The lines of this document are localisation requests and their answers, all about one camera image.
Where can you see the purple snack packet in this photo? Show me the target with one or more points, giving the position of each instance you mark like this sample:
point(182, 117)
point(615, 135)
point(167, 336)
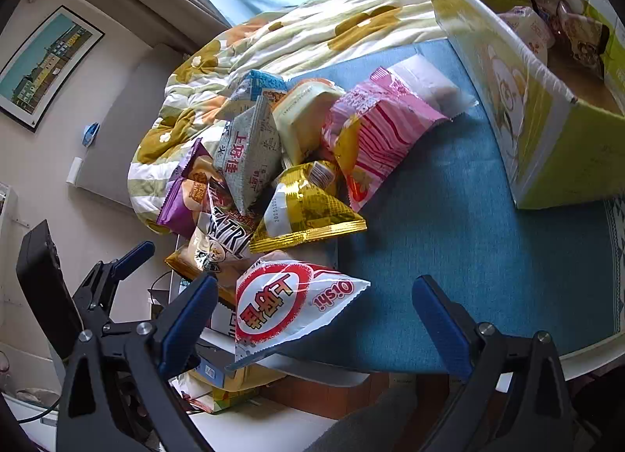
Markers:
point(185, 193)

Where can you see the brown orange snack packet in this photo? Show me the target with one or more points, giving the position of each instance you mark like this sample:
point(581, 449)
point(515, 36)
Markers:
point(188, 259)

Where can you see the dark printed snack packet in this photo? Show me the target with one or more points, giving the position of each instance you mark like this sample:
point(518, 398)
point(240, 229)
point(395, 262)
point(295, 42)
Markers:
point(576, 27)

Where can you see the small white box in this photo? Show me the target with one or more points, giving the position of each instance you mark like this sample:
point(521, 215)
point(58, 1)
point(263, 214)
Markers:
point(73, 171)

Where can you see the cream orange snack packet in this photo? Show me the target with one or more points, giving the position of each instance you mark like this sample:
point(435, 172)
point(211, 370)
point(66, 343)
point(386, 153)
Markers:
point(302, 115)

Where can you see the blue white snack packet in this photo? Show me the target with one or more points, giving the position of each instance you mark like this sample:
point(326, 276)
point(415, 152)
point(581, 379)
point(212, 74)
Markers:
point(259, 85)

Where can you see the pink striped snack packet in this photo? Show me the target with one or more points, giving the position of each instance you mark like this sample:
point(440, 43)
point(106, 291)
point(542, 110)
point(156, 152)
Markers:
point(376, 139)

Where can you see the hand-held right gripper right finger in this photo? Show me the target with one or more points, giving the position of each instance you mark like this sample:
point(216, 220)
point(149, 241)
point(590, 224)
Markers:
point(439, 330)

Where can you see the gold triangular snack packet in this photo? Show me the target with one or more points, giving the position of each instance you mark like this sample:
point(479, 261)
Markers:
point(307, 212)

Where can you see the blue tablecloth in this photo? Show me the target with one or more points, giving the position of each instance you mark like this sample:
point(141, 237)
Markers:
point(464, 237)

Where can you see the clear white snack packet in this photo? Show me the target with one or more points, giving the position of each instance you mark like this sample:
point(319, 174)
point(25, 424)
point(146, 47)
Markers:
point(429, 83)

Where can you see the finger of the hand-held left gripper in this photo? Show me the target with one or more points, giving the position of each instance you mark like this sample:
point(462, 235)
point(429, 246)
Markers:
point(136, 252)

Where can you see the yellow plastic bag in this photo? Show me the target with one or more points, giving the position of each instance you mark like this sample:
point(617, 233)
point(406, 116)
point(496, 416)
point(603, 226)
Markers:
point(229, 388)

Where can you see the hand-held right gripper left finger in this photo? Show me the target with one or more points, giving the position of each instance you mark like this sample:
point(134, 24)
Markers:
point(188, 320)

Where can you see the red circle white snack packet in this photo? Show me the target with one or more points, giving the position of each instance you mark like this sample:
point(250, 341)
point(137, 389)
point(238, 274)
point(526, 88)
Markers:
point(283, 305)

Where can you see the white printed box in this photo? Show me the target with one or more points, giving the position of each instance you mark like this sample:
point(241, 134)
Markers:
point(223, 322)

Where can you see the grey white snack packet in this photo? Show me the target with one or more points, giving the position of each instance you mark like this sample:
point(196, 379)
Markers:
point(249, 159)

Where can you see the green cardboard box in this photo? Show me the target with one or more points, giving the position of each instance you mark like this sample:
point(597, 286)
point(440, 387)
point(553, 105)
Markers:
point(493, 66)

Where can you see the grey bed headboard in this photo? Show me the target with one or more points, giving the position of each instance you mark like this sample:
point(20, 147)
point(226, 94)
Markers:
point(127, 105)

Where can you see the floral striped blanket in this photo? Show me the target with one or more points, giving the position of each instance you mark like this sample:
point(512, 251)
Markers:
point(312, 32)

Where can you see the framed houses picture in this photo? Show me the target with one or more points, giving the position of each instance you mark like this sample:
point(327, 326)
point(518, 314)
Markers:
point(44, 66)

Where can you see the black silver snack packet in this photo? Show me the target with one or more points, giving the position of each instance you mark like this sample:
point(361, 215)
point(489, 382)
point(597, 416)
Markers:
point(227, 232)

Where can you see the small blue white gadget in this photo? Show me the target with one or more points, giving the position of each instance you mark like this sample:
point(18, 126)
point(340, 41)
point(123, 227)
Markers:
point(91, 133)

